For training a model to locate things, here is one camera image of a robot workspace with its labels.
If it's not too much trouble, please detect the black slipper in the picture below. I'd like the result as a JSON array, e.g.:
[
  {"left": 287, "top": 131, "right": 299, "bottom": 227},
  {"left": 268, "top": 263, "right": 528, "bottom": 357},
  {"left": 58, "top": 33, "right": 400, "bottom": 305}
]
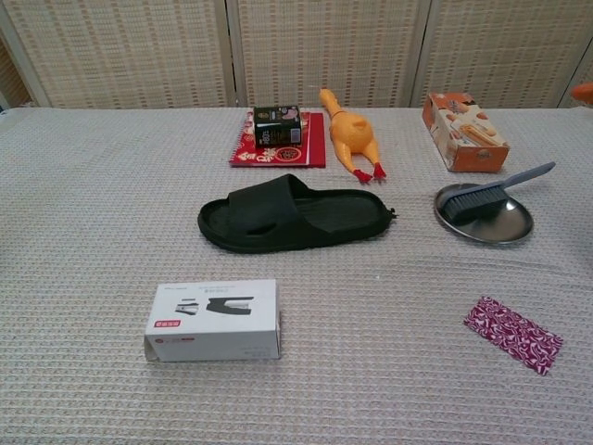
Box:
[{"left": 197, "top": 173, "right": 399, "bottom": 254}]

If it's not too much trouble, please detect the orange snack box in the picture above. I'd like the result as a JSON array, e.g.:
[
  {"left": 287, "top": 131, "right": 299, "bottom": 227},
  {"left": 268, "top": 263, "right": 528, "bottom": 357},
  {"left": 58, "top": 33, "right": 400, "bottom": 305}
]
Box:
[{"left": 422, "top": 91, "right": 511, "bottom": 173}]

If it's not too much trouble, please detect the bamboo screen panel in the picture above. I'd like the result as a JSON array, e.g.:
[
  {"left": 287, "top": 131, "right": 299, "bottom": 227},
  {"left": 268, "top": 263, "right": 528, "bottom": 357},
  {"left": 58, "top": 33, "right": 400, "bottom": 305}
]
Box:
[
  {"left": 225, "top": 0, "right": 433, "bottom": 109},
  {"left": 410, "top": 0, "right": 593, "bottom": 109},
  {"left": 558, "top": 44, "right": 593, "bottom": 108},
  {"left": 0, "top": 0, "right": 242, "bottom": 109}
]

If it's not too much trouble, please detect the white stapler box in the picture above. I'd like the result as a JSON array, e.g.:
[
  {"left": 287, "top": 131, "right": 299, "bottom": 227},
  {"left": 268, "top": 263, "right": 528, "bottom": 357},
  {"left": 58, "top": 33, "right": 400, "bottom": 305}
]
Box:
[{"left": 142, "top": 278, "right": 282, "bottom": 363}]

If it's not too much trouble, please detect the yellow rubber chicken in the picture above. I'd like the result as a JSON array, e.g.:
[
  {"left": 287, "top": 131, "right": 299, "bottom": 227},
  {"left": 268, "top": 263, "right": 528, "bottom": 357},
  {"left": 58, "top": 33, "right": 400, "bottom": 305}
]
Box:
[{"left": 318, "top": 87, "right": 387, "bottom": 184}]

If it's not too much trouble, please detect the round steel plate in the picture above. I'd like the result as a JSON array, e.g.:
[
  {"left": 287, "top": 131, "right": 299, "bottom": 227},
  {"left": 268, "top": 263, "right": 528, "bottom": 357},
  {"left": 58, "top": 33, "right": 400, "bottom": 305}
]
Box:
[{"left": 433, "top": 182, "right": 535, "bottom": 246}]

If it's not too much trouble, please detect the small black box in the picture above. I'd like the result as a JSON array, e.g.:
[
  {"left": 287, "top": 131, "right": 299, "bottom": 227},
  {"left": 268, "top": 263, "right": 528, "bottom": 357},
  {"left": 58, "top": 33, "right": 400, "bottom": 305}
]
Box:
[{"left": 252, "top": 106, "right": 303, "bottom": 149}]

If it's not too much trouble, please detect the red spiral notebook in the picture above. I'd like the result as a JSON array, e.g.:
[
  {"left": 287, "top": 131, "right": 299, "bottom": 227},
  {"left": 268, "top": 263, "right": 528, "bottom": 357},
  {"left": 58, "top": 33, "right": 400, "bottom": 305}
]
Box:
[{"left": 227, "top": 110, "right": 327, "bottom": 169}]

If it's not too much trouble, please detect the beige woven tablecloth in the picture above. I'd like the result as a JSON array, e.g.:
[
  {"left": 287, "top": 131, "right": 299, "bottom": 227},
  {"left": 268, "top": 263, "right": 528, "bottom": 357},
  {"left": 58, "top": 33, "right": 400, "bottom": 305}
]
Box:
[{"left": 0, "top": 105, "right": 593, "bottom": 445}]

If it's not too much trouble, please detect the purple patterned packet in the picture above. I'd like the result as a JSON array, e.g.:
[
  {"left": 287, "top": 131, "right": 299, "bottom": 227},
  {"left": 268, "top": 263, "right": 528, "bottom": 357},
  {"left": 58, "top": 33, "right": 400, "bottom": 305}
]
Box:
[{"left": 462, "top": 295, "right": 565, "bottom": 376}]

